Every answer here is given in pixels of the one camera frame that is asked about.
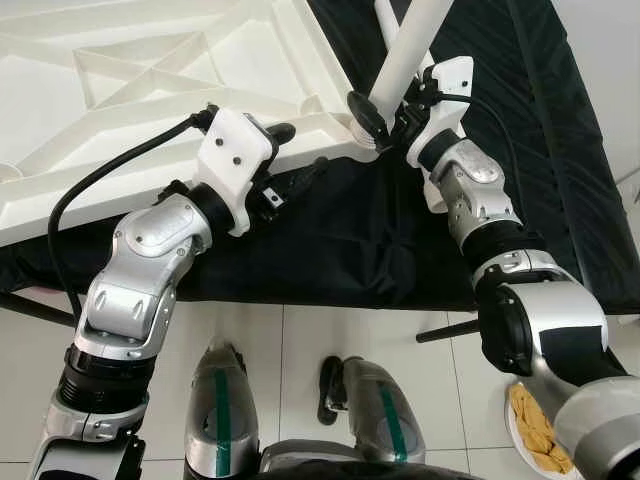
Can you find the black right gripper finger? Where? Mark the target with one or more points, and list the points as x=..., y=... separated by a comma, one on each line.
x=368, y=122
x=429, y=85

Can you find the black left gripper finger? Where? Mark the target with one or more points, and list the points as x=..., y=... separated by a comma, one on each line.
x=280, y=133
x=305, y=175

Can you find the white plastic children table top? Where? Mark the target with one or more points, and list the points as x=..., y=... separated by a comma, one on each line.
x=150, y=60

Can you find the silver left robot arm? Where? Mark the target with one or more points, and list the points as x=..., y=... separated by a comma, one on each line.
x=140, y=260

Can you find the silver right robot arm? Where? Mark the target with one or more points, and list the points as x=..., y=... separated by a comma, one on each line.
x=540, y=330

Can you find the black cloth table cover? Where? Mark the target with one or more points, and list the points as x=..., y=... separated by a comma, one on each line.
x=350, y=250

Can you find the silver left robot leg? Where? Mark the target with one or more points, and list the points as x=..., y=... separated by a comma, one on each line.
x=215, y=420

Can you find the silver robot leg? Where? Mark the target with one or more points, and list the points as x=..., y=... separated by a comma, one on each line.
x=215, y=420
x=380, y=410

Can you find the silver right robot leg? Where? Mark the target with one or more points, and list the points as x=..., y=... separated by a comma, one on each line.
x=380, y=410

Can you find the black metal table leg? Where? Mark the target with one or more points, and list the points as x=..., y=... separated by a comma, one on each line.
x=35, y=310

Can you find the black robot waist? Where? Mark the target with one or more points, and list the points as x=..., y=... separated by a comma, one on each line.
x=380, y=472

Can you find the white round plate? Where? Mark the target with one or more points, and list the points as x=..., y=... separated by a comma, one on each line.
x=512, y=430

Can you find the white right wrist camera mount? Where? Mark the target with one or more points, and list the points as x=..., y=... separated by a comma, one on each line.
x=450, y=95

